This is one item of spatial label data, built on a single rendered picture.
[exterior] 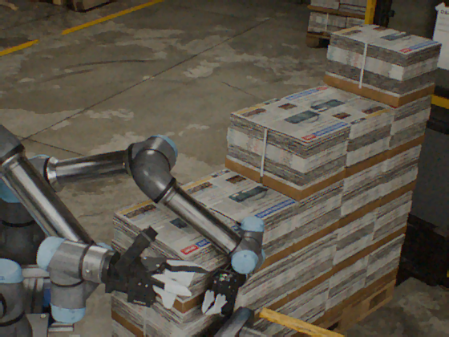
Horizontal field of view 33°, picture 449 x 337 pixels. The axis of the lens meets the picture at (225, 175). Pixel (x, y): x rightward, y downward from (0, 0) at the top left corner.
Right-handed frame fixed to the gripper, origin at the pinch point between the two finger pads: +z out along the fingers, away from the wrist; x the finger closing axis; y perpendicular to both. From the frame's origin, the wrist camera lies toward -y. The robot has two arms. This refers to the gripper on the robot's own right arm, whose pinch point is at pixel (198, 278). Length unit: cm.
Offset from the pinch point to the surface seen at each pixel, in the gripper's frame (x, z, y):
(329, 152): -137, 7, 7
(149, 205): -100, -49, 27
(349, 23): -617, -50, 9
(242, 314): -55, -1, 36
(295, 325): -54, 14, 35
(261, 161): -131, -17, 13
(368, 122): -156, 17, -3
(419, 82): -186, 33, -16
